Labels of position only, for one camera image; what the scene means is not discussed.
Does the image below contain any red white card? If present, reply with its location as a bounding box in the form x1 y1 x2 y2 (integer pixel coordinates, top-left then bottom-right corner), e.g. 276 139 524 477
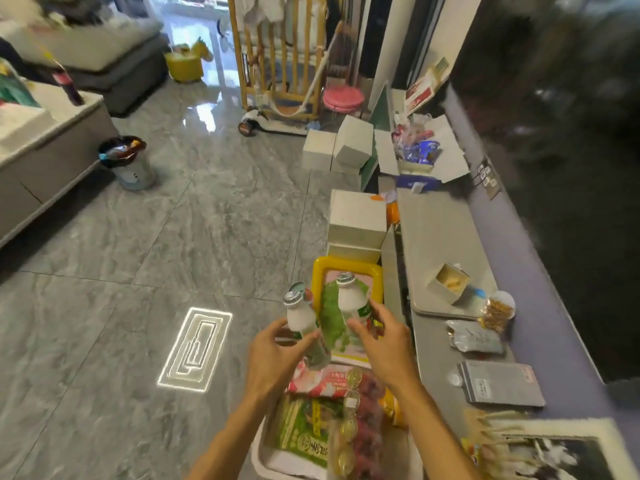
403 56 452 117

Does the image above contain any wooden stick rack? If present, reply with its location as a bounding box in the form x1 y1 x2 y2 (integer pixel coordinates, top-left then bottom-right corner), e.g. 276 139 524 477
461 406 532 480

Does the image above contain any orange snack packet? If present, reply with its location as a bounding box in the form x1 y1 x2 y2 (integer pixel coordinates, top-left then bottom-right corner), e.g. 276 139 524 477
379 389 407 429

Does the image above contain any grey flat board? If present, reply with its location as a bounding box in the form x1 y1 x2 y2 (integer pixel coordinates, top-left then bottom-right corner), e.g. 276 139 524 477
397 186 499 321

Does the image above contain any yellow toy sand tray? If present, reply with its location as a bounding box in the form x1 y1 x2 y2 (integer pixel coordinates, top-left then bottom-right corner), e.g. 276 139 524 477
311 256 385 367

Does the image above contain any green board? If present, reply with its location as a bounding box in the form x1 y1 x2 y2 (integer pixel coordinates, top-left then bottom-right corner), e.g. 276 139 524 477
359 81 395 191

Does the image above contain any grey coffee table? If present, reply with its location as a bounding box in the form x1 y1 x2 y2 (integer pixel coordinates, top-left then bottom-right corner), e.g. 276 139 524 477
0 81 119 249

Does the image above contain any orange plastic object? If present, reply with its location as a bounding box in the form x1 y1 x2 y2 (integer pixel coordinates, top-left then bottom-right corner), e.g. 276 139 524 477
369 189 401 227

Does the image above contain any small white milk bottle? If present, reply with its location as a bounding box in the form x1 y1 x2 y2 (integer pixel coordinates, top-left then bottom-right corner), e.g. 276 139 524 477
283 289 332 371
335 271 375 341

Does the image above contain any silver foil packet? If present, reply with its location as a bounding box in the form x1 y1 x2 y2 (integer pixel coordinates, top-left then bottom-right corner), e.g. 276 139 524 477
445 319 506 355

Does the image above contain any yellow toy stool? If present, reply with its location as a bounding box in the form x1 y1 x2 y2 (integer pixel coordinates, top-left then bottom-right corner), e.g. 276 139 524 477
163 36 215 85

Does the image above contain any open white carton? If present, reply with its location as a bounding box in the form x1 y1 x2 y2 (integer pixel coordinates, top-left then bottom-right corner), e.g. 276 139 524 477
373 113 471 185

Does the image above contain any black television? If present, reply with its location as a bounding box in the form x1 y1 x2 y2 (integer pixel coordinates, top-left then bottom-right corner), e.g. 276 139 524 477
449 0 640 384

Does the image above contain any pink round stool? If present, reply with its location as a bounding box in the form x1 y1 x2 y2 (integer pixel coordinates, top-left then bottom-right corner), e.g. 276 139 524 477
321 85 367 117

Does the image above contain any grey sofa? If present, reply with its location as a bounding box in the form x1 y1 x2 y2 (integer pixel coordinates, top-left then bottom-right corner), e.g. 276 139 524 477
0 13 172 117

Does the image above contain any red-white wafer packet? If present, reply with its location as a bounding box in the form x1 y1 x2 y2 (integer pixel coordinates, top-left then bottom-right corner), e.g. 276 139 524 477
287 361 357 401

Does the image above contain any person's right forearm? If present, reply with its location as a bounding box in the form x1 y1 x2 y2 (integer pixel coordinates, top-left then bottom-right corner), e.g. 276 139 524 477
392 377 485 480

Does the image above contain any person's left forearm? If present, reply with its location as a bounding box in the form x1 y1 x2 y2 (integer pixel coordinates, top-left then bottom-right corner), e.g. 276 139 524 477
185 394 285 480

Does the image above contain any small open white box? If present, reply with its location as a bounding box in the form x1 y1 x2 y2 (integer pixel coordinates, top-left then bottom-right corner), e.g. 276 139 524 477
427 262 471 305

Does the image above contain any green snack packet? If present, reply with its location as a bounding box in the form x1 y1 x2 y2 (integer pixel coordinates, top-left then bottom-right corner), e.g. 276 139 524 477
263 394 347 469

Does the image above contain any blue toys pile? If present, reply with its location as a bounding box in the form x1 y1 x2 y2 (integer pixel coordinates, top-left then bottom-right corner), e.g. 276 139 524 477
391 114 442 167

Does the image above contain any blue tissue box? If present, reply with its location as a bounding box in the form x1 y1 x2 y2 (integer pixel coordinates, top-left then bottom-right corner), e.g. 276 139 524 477
394 173 445 194

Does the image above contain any white kick scooter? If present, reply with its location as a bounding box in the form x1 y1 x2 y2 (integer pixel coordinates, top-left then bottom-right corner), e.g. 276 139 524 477
237 108 312 139

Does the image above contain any person's left hand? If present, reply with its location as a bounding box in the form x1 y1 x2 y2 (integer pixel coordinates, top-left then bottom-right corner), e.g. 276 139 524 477
243 317 322 411

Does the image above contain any wall socket panel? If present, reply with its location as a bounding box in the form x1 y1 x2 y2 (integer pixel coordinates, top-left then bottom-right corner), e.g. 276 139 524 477
471 156 502 201

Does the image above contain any small grey trash can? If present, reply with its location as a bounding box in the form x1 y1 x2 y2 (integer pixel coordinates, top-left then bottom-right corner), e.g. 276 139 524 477
97 135 157 193

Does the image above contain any dark glass bottle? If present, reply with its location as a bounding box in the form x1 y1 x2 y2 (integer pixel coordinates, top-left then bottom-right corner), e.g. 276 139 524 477
51 63 87 107

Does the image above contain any black white photo frame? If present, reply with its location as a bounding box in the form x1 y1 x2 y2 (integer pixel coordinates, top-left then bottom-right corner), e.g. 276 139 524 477
491 417 639 480

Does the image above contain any wooden baby crib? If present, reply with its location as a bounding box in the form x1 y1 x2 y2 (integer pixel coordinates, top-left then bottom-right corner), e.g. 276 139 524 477
226 0 347 121

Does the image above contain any grey flat packet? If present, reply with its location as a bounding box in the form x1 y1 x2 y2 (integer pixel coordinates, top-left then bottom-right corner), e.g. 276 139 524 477
456 360 547 409

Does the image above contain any white snack basket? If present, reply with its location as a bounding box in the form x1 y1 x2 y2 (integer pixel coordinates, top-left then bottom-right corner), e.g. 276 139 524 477
249 393 427 480

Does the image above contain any white closed box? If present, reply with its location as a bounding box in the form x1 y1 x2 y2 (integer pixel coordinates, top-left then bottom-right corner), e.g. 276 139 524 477
327 189 389 251
327 242 385 267
301 128 337 173
333 114 375 170

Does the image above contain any person's right hand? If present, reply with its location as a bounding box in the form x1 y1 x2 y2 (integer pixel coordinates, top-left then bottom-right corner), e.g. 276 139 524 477
346 299 425 397

